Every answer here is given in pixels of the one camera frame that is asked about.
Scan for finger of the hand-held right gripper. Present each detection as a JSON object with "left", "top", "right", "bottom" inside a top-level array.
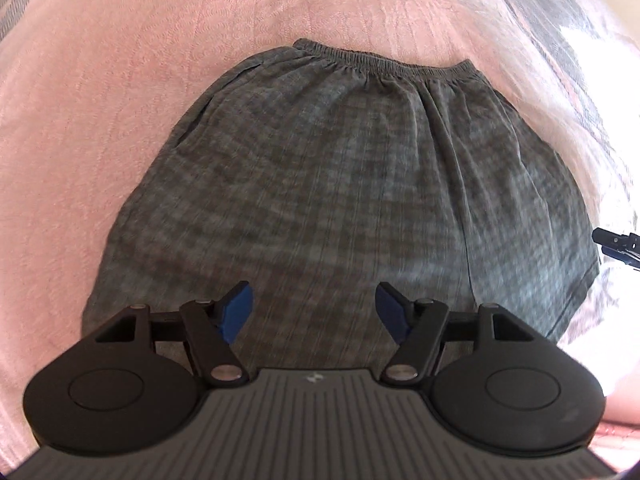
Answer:
[
  {"left": 592, "top": 228, "right": 640, "bottom": 250},
  {"left": 602, "top": 249, "right": 640, "bottom": 272}
]

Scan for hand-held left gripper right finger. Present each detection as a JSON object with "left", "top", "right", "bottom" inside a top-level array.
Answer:
[{"left": 375, "top": 282, "right": 538, "bottom": 386}]

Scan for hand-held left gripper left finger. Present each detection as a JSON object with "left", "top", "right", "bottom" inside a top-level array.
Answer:
[{"left": 95, "top": 281, "right": 253, "bottom": 387}]

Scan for grey checked shorts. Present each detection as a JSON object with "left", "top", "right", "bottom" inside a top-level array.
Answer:
[{"left": 80, "top": 37, "right": 601, "bottom": 371}]

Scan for pink fleece blanket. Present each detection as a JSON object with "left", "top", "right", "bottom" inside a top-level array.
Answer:
[{"left": 0, "top": 0, "right": 640, "bottom": 461}]

